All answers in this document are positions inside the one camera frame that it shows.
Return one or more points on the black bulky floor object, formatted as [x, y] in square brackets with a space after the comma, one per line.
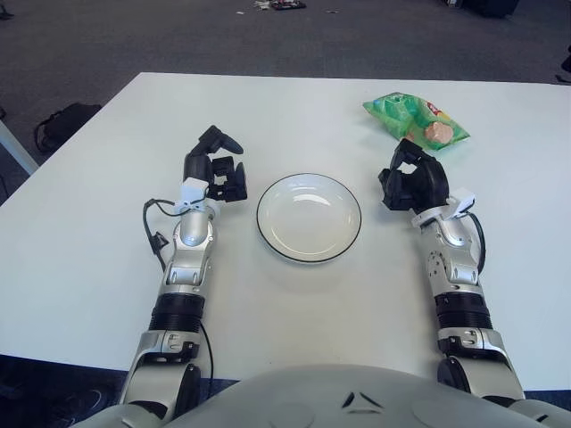
[490, 6]

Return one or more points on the grey robot torso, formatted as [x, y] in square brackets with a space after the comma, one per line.
[312, 401]

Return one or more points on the small floor clutter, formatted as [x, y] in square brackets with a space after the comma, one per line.
[290, 5]

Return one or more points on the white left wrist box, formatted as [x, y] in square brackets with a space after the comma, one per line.
[194, 187]

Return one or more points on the black backpack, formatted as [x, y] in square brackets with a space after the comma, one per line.
[67, 122]

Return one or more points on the white plate black rim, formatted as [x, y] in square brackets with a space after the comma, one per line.
[308, 223]

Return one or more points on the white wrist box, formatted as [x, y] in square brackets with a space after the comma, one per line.
[464, 200]
[194, 187]

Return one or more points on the dark office chair base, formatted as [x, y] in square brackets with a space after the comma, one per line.
[565, 67]

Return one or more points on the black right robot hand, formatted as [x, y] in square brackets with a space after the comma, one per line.
[426, 183]

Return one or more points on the white table leg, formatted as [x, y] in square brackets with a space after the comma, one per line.
[13, 142]

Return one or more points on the green snack chip bag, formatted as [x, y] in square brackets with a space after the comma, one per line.
[397, 111]

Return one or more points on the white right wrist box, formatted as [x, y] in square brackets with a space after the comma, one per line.
[464, 200]

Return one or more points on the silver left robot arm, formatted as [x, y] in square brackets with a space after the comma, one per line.
[187, 232]

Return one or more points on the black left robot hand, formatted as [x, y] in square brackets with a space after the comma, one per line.
[196, 162]

